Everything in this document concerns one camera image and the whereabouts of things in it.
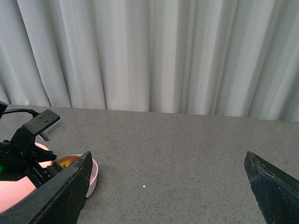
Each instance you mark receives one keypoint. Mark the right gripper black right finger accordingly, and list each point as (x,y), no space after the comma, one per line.
(276,192)

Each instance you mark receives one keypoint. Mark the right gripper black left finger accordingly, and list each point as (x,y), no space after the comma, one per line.
(60,195)

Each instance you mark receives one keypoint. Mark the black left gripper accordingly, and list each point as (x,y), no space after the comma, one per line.
(20,157)

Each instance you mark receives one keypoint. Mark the red yellow apple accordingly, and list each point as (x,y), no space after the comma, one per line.
(67,161)

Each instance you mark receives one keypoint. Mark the pink plastic plate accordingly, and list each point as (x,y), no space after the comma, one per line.
(13,192)

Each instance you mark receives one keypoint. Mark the pink plastic bowl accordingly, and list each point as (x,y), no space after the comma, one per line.
(94,173)

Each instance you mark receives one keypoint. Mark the white curtain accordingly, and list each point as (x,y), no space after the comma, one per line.
(208,57)

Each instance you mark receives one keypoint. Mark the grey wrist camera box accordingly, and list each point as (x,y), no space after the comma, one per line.
(45,125)

